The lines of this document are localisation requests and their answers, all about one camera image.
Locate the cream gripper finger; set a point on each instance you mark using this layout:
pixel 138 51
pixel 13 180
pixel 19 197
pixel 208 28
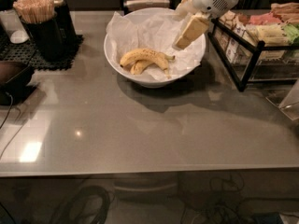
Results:
pixel 192 27
pixel 183 11

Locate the large spotted yellow banana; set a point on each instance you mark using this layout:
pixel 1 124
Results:
pixel 151 55

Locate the white ceramic bowl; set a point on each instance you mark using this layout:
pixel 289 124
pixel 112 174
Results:
pixel 149 81

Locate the white paper liner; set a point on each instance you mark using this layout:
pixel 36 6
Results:
pixel 155 34

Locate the white tea bag packets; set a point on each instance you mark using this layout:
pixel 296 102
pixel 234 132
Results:
pixel 235 53

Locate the pink sugar packets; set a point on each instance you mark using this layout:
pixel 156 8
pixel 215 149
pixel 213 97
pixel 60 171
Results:
pixel 264 19

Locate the dark bottle with wooden knob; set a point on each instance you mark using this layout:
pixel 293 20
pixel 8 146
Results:
pixel 64 21

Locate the black stir stick cup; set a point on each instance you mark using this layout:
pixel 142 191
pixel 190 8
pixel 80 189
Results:
pixel 47 37

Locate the wooden stir sticks bundle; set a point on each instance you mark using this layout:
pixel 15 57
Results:
pixel 34 11

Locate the black rubber mesh mat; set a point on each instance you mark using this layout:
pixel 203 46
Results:
pixel 28 53

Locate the clear glass shaker jar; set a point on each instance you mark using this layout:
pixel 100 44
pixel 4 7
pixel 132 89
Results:
pixel 11 23

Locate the dark brown tray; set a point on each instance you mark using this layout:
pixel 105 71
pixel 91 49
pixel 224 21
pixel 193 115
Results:
pixel 14 79

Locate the black wire condiment rack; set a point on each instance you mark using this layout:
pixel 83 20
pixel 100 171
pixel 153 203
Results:
pixel 250 64

